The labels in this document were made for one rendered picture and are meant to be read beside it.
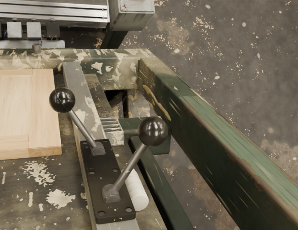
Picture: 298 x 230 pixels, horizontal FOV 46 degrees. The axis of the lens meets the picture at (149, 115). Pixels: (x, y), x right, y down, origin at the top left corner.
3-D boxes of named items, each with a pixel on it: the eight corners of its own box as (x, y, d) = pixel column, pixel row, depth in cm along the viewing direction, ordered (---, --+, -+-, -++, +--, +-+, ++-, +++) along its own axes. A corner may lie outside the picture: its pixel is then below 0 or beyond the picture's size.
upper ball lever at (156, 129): (116, 197, 49) (168, 118, 46) (121, 216, 45) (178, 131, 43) (92, 189, 47) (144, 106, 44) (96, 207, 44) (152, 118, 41)
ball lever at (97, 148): (109, 144, 59) (65, 79, 52) (113, 155, 55) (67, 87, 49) (89, 155, 59) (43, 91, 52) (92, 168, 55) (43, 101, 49)
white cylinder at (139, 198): (148, 210, 51) (135, 180, 58) (149, 193, 50) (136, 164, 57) (128, 213, 51) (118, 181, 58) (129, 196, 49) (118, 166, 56)
